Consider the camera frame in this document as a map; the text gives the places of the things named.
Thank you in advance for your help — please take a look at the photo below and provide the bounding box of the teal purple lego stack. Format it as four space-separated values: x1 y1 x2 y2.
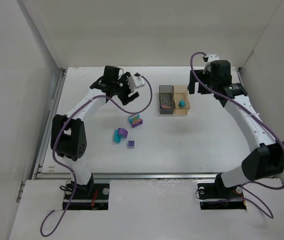
128 114 143 128

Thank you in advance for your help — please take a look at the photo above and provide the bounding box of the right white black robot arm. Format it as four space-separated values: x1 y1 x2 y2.
188 54 284 189

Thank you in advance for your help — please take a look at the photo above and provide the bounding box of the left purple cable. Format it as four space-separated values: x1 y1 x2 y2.
40 74 153 237

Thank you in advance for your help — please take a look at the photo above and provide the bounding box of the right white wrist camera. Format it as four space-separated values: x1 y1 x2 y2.
203 54 220 65

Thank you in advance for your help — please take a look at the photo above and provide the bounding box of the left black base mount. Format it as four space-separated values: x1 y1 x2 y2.
68 183 110 211

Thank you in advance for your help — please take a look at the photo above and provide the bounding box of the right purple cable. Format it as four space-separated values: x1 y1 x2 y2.
189 51 284 219

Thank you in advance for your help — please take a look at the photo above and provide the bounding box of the grey transparent container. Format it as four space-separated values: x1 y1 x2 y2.
159 85 175 115

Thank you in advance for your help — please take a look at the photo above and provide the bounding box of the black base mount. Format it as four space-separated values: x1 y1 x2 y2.
68 183 110 211
195 174 246 210

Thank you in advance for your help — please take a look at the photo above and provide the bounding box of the purple cable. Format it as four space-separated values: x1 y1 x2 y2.
189 51 284 219
40 74 153 237

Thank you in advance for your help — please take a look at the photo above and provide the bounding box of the teal lego with purple arch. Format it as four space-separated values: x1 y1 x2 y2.
113 127 128 144

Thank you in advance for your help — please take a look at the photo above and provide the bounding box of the small purple square lego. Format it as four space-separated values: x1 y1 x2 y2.
127 140 135 149

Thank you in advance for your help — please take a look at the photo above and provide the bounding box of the teal lego brick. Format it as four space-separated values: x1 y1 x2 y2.
178 100 186 108

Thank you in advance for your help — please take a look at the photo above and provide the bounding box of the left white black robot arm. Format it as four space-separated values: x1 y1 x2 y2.
51 65 148 194

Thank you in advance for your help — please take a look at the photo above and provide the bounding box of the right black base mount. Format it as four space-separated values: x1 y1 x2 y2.
195 174 246 210

